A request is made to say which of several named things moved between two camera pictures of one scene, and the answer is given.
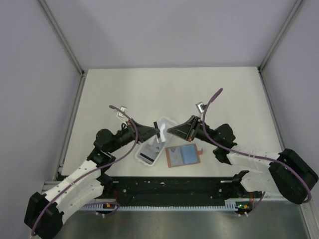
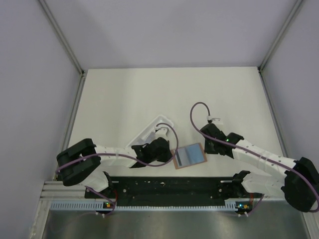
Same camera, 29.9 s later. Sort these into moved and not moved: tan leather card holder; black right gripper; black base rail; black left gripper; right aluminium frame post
Moved: black left gripper; black right gripper; tan leather card holder
Not moved: black base rail; right aluminium frame post
